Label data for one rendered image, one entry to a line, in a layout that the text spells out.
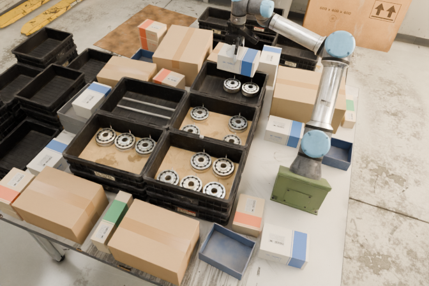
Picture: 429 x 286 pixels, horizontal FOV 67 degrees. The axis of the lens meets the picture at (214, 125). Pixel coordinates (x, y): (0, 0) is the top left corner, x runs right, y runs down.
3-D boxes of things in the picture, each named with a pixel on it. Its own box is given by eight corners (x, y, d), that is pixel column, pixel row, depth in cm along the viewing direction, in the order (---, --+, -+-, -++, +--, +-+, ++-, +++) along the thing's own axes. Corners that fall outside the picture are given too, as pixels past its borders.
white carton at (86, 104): (97, 92, 193) (94, 81, 187) (114, 98, 191) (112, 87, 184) (76, 115, 181) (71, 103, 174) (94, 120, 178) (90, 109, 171)
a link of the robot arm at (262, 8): (276, 7, 152) (253, 2, 155) (274, -3, 142) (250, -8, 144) (270, 23, 153) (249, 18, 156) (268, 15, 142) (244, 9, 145)
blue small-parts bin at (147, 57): (142, 56, 237) (140, 48, 232) (159, 61, 233) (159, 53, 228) (126, 71, 224) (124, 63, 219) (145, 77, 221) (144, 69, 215)
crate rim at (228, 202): (246, 152, 154) (246, 149, 152) (230, 206, 134) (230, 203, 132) (168, 132, 161) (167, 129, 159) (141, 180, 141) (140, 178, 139)
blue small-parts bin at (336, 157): (348, 150, 182) (353, 142, 177) (346, 171, 173) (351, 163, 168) (313, 140, 187) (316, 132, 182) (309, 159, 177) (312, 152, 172)
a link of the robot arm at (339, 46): (324, 158, 146) (354, 39, 143) (327, 162, 132) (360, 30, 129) (298, 152, 149) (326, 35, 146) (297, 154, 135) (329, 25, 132)
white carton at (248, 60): (258, 64, 177) (260, 50, 171) (252, 77, 170) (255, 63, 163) (224, 56, 182) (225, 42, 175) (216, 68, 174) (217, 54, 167)
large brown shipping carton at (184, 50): (173, 48, 245) (172, 24, 230) (212, 54, 241) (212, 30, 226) (155, 81, 218) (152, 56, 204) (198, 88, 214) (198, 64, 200)
